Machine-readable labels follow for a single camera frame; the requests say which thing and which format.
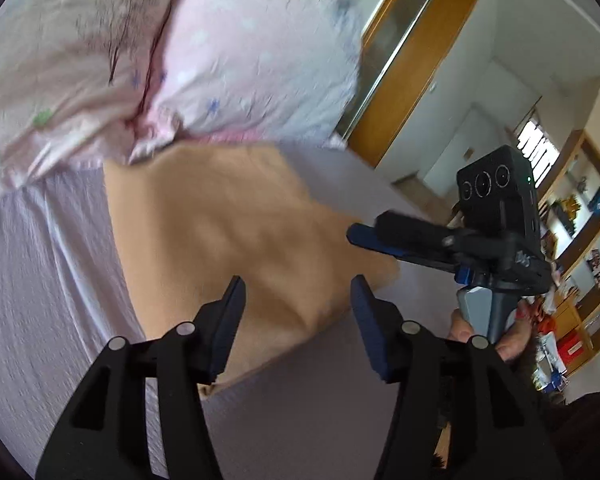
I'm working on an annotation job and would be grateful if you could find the tan long-sleeve shirt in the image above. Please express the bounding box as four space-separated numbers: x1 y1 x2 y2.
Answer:
104 143 399 396

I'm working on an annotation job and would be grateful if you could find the person's dark brown clothing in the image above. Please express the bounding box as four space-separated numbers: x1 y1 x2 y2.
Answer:
504 330 600 479

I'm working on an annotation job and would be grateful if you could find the person's right hand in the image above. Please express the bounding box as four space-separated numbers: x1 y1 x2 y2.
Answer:
449 299 532 362

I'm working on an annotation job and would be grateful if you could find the wooden shelf unit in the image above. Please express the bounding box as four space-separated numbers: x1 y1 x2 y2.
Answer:
517 122 600 376

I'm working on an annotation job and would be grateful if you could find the pink floral pillow right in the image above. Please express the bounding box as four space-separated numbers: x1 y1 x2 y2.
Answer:
131 0 362 160

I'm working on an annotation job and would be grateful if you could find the wooden framed glass door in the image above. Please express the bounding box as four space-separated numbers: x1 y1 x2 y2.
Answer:
338 0 478 167

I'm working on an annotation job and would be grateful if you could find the white floral pillow left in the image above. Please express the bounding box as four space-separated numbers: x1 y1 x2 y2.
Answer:
0 0 172 196

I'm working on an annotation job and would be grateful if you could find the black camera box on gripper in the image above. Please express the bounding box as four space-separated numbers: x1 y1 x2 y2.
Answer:
456 145 546 268

